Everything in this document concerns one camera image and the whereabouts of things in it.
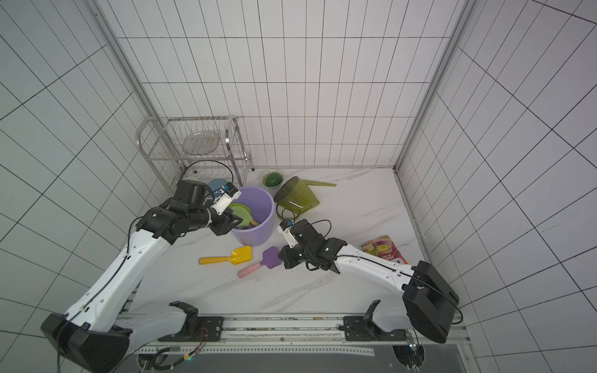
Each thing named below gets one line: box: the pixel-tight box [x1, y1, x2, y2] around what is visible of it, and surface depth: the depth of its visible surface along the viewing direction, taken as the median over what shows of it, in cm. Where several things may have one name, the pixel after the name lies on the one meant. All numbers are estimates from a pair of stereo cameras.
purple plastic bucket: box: [231, 186, 275, 247], surface depth 91 cm
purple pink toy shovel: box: [237, 246, 283, 279], surface depth 81 cm
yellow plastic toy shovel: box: [198, 245, 253, 265], surface depth 90 cm
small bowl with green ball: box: [259, 169, 285, 189], surface depth 112 cm
